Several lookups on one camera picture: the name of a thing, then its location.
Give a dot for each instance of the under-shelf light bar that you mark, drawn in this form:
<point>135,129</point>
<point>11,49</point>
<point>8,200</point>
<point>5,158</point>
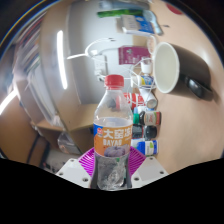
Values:
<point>61,60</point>

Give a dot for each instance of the white wall power outlet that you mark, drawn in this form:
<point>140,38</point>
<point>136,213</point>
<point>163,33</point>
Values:
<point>98,70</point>

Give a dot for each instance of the tall green bottle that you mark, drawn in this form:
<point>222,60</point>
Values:
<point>116,13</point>

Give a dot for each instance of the magenta carton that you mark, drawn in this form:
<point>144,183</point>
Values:
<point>133,55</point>

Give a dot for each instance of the ceiling tube light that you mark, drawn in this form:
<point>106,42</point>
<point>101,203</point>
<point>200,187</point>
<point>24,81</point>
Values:
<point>7,101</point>

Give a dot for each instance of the white and blue box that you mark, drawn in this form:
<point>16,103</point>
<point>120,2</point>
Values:
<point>135,24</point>

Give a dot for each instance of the grey shaker bottle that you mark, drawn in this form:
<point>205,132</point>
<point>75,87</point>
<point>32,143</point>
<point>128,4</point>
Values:
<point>126,4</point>

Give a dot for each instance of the blue-lidded white box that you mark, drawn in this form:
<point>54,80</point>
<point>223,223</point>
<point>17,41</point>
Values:
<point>146,147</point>

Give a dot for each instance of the black mug, white inside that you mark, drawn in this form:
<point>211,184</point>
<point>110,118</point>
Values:
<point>191,66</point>

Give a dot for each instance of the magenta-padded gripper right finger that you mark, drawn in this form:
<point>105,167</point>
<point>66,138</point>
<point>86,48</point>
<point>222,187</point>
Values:
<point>137,163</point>

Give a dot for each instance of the blue hairbrush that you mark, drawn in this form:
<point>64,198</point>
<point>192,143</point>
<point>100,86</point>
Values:
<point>155,23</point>

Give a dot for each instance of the clear bottle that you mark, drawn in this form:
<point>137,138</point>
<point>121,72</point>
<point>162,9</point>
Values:
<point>112,140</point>

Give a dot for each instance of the dark brown supplement bottle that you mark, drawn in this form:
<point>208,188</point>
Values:
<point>151,118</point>

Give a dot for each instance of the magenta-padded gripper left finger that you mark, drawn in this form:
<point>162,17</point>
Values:
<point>86,163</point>

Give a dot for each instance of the white bottle, blue label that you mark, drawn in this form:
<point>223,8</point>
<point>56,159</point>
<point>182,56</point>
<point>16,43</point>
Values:
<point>145,80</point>

